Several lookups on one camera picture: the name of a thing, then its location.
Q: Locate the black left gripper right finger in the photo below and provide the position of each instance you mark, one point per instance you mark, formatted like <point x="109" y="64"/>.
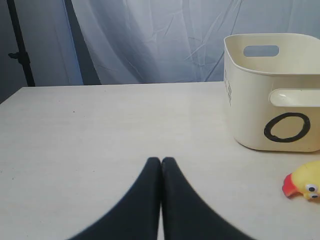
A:
<point x="185" y="215"/>

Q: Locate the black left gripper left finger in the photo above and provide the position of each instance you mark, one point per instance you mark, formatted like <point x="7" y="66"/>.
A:
<point x="136" y="215"/>

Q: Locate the broken chicken head with tube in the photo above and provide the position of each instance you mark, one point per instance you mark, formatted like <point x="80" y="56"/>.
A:
<point x="305" y="180"/>

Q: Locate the cream bin marked O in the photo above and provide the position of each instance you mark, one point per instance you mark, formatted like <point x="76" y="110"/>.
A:
<point x="272" y="83"/>

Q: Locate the white backdrop curtain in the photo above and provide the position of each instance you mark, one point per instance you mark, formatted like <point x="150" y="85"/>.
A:
<point x="104" y="42"/>

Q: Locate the black light stand pole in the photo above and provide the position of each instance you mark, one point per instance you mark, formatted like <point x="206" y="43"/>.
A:
<point x="21" y="55"/>

